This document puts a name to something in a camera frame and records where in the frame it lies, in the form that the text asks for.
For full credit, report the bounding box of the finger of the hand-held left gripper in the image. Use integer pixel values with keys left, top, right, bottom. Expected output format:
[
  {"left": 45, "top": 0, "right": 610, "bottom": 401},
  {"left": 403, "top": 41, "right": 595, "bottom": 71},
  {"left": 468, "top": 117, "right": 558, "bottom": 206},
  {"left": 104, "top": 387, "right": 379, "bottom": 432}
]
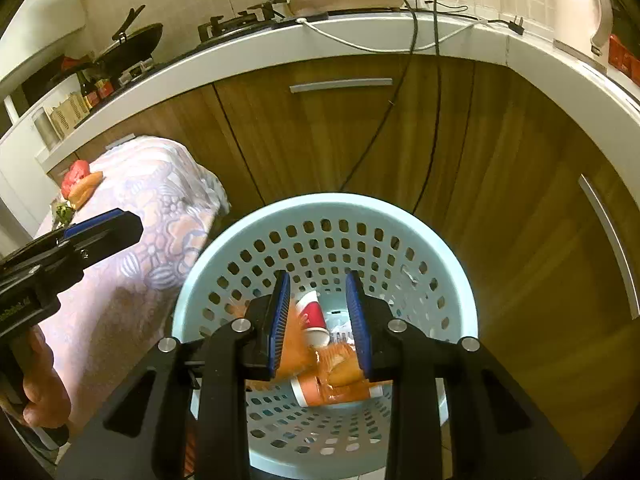
[{"left": 50, "top": 209, "right": 144, "bottom": 270}]

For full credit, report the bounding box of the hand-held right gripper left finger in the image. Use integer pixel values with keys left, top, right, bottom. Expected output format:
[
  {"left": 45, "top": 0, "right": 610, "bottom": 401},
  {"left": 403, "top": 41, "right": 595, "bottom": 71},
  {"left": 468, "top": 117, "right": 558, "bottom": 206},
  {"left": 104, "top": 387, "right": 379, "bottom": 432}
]
[{"left": 55, "top": 270, "right": 292, "bottom": 480}]

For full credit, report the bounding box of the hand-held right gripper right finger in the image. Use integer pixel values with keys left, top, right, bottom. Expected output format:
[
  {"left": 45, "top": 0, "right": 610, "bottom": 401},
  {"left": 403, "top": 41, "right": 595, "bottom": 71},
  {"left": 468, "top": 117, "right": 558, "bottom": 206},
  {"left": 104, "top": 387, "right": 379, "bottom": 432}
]
[{"left": 345, "top": 270, "right": 583, "bottom": 480}]

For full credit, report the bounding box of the orange snack packet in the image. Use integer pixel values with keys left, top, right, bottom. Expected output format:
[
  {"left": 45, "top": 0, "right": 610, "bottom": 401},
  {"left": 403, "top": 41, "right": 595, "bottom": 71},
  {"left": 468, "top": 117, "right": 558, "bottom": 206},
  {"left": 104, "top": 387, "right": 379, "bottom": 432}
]
[{"left": 274, "top": 302, "right": 321, "bottom": 381}]

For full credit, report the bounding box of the red and white paper cup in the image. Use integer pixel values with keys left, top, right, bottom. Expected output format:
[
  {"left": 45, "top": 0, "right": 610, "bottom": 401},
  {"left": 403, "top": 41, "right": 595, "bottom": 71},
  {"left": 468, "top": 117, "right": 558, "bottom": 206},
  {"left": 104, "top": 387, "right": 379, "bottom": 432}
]
[{"left": 295, "top": 290, "right": 331, "bottom": 348}]

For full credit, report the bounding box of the orange paper cup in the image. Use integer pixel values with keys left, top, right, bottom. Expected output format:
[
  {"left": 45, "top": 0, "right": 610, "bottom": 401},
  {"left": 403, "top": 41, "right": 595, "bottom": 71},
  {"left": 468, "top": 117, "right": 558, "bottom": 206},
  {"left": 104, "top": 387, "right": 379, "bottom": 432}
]
[{"left": 290, "top": 377, "right": 396, "bottom": 407}]

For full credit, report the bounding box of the light blue waste basket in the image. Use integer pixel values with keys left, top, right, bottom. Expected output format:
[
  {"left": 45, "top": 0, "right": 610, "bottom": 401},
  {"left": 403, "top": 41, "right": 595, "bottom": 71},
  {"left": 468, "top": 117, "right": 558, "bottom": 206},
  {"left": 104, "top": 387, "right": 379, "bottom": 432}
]
[{"left": 171, "top": 192, "right": 480, "bottom": 473}]

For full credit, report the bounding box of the person's left hand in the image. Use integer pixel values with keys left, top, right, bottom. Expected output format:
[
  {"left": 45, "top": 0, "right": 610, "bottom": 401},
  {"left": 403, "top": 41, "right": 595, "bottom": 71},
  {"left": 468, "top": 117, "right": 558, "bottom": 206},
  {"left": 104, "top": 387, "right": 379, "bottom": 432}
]
[{"left": 17, "top": 330, "right": 71, "bottom": 428}]

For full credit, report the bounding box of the floral tablecloth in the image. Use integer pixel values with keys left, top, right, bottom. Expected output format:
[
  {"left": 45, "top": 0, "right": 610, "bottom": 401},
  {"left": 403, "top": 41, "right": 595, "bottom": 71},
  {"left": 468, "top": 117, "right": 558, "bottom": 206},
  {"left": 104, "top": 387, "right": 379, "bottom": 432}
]
[{"left": 32, "top": 135, "right": 231, "bottom": 436}]

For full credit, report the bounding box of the yellow bread piece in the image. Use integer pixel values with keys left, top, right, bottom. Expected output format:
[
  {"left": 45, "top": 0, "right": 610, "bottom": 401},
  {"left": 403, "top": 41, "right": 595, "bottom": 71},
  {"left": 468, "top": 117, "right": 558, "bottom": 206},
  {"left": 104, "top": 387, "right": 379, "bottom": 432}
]
[{"left": 70, "top": 171, "right": 104, "bottom": 209}]

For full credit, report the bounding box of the red plastic bag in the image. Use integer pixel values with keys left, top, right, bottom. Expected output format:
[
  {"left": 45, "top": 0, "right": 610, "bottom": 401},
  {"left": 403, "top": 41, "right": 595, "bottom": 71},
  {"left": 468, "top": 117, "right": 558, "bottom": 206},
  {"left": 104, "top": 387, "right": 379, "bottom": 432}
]
[{"left": 61, "top": 159, "right": 93, "bottom": 196}]

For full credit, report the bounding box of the steel tumbler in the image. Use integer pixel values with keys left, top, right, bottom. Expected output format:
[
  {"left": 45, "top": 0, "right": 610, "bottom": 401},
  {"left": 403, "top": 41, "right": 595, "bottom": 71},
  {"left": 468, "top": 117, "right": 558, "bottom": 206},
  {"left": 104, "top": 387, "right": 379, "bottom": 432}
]
[{"left": 31, "top": 107, "right": 58, "bottom": 150}]

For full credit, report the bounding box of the yellow chopstick basket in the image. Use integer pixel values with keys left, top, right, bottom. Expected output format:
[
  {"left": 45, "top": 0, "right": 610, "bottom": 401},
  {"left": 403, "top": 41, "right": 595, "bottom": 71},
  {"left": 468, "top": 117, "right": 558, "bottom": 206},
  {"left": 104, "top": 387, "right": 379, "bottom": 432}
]
[{"left": 49, "top": 92, "right": 91, "bottom": 138}]

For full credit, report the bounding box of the black wok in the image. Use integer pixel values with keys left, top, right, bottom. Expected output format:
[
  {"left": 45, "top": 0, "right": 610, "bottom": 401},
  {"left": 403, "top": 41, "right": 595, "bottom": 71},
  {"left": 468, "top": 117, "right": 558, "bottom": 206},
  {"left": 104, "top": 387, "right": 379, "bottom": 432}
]
[{"left": 92, "top": 22, "right": 165, "bottom": 73}]

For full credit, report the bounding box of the black wok lid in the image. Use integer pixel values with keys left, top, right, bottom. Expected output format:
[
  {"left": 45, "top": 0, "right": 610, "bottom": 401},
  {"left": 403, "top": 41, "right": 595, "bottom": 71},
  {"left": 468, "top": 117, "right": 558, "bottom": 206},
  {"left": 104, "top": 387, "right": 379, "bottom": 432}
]
[{"left": 112, "top": 6, "right": 146, "bottom": 41}]

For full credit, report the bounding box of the black gas stove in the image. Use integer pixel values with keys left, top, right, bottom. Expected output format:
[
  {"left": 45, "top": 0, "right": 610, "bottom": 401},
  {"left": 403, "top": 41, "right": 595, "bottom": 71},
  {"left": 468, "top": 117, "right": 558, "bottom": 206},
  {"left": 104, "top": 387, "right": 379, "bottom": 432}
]
[{"left": 112, "top": 1, "right": 331, "bottom": 93}]

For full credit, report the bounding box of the red box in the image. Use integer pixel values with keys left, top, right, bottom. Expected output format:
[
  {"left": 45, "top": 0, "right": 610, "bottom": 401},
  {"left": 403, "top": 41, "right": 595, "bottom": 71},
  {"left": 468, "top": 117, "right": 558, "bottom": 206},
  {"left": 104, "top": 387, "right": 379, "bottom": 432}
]
[{"left": 607, "top": 34, "right": 640, "bottom": 86}]

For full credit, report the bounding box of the white electric kettle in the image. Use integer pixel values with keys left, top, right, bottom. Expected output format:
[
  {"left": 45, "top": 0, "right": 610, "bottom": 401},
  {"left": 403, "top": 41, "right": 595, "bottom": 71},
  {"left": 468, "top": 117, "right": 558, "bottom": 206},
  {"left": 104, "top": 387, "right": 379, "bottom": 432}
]
[{"left": 552, "top": 0, "right": 615, "bottom": 68}]

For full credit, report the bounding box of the white charging cable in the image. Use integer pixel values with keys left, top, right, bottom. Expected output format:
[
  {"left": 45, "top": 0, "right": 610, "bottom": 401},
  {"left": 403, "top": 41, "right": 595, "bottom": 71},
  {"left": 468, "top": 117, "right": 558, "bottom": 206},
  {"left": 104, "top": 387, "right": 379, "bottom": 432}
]
[{"left": 296, "top": 16, "right": 488, "bottom": 53}]

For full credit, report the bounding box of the black power cable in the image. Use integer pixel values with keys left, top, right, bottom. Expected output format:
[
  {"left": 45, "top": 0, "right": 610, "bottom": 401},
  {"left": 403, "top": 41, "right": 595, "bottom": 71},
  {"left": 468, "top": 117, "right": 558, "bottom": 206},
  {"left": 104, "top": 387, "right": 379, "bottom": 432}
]
[{"left": 340, "top": 0, "right": 526, "bottom": 213}]

